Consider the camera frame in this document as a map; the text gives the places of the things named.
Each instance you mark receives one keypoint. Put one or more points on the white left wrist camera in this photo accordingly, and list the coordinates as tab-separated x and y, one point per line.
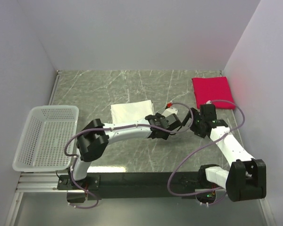
169	110

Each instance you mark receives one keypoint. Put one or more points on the aluminium rail frame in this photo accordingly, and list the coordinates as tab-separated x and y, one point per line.
48	182

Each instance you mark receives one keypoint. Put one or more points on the white t shirt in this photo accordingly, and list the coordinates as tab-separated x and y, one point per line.
129	112

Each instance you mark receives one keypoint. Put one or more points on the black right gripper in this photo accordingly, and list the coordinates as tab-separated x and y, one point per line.
198	132

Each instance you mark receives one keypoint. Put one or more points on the white plastic basket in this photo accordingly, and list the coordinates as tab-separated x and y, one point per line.
46	132

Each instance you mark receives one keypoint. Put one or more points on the folded red t shirt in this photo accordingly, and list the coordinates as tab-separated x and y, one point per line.
210	89

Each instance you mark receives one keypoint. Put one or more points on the black base beam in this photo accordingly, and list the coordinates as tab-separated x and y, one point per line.
131	185

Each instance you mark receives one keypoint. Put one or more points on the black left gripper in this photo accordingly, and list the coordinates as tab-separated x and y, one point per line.
159	116

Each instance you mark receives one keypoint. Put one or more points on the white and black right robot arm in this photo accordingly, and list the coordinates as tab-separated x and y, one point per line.
246	178

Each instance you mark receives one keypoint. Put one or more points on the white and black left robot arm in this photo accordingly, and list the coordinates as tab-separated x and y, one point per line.
91	145

